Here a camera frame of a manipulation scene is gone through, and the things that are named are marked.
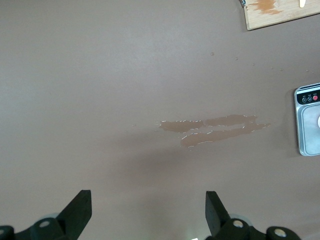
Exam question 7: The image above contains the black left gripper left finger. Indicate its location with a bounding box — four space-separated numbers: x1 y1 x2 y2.
0 189 92 240

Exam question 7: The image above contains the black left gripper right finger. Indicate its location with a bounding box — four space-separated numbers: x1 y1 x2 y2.
205 190 301 240

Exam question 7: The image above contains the brown liquid spill puddle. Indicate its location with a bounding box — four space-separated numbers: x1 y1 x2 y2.
158 114 272 149

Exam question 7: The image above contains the brown table cover sheet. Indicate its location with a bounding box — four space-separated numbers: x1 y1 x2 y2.
0 0 320 240

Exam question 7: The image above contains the silver digital kitchen scale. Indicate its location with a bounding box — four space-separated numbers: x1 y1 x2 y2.
293 82 320 157

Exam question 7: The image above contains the wooden cutting board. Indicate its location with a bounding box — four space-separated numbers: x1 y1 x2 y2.
243 0 320 32

